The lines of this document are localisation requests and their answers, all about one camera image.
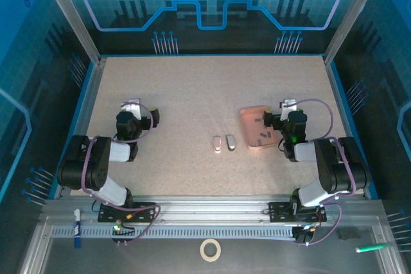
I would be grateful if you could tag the aluminium side rail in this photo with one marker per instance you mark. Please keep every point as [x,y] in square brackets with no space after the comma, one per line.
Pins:
[337,94]
[90,94]

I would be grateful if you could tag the black sponge block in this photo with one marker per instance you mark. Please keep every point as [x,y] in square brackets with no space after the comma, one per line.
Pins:
[348,234]

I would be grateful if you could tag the pink plastic tray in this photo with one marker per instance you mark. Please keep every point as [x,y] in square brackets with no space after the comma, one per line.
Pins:
[250,133]

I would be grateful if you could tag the green pen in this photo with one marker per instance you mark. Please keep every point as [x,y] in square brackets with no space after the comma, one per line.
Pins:
[372,248]

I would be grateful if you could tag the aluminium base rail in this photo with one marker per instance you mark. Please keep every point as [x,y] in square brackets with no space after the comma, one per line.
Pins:
[208,206]

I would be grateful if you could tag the blue marker pen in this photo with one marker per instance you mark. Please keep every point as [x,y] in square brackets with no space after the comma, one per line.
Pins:
[77,229]

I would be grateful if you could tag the grey and white stapler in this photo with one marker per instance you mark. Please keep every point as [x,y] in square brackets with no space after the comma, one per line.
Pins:
[230,142]

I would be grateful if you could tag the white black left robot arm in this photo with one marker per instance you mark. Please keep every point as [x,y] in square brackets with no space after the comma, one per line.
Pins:
[93,165]

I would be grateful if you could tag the aluminium frame post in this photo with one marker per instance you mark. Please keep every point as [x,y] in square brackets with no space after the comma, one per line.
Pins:
[70,14]
[353,14]

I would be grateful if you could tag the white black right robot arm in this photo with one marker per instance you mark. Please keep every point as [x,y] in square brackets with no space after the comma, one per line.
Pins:
[337,171]

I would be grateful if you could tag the pink and white stapler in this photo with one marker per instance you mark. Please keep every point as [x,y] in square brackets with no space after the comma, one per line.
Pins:
[217,145]

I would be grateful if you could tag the beige tape roll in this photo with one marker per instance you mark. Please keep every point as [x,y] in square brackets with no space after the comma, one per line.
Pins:
[202,250]

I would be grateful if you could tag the black connector hub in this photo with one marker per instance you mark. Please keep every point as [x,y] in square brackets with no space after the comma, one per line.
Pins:
[123,234]
[302,237]

